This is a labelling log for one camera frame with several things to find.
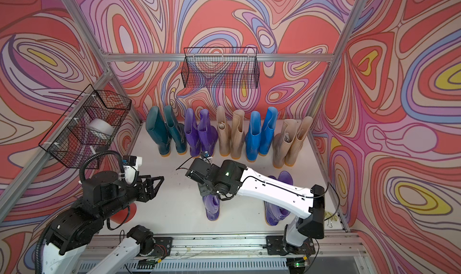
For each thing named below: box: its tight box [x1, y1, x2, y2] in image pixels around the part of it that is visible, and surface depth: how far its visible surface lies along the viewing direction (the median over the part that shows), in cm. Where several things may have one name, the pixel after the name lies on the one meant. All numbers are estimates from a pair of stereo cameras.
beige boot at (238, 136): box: [230, 109, 246, 160], surface depth 89 cm
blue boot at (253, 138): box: [244, 110, 262, 163], surface depth 92 cm
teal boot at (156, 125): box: [145, 105, 172, 157], surface depth 92 cm
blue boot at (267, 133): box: [258, 106, 278, 157], surface depth 88 cm
